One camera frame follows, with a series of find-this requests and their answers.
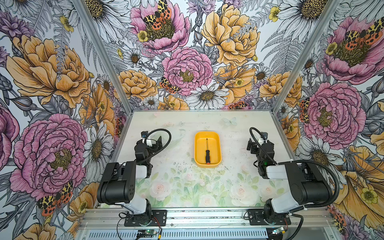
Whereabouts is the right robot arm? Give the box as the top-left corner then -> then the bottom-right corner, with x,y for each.
247,127 -> 341,225

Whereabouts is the green circuit board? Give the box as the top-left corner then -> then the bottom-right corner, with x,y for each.
136,230 -> 159,238

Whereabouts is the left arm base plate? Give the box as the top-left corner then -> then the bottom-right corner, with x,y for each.
124,210 -> 168,227

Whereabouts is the aluminium front frame rail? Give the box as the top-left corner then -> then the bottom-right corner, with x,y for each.
76,207 -> 342,240

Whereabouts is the black orange screwdriver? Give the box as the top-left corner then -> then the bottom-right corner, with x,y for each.
205,138 -> 211,165

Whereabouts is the left black corrugated cable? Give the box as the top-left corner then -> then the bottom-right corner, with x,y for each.
137,128 -> 172,165

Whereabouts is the yellow plastic bin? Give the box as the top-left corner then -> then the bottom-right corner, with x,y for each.
194,131 -> 222,168

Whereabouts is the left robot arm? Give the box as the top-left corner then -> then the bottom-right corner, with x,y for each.
97,129 -> 167,228

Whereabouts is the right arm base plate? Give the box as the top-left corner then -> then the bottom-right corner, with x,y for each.
245,209 -> 291,226

